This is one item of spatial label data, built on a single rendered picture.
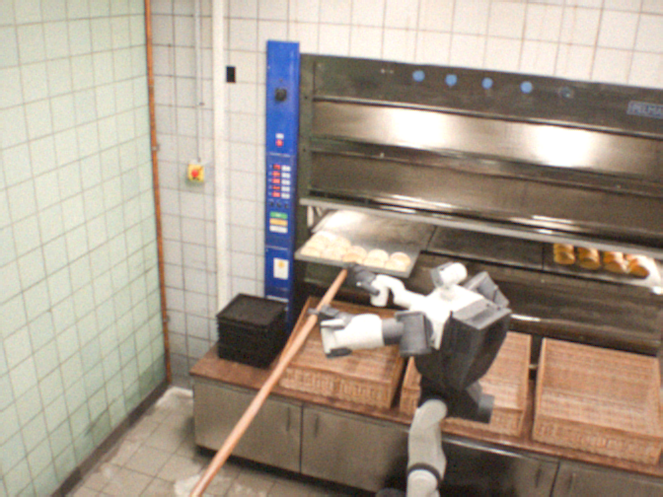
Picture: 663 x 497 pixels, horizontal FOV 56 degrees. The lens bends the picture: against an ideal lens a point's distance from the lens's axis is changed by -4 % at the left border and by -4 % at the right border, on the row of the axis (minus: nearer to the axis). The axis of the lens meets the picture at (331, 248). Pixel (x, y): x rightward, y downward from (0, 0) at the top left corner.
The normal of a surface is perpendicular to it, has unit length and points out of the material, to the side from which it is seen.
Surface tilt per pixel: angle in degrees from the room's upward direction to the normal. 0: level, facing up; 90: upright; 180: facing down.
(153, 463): 0
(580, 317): 70
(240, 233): 90
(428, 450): 90
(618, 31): 90
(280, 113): 90
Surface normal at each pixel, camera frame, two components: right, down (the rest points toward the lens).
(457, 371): -0.72, 0.25
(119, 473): 0.04, -0.92
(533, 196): -0.26, 0.03
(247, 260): -0.30, 0.36
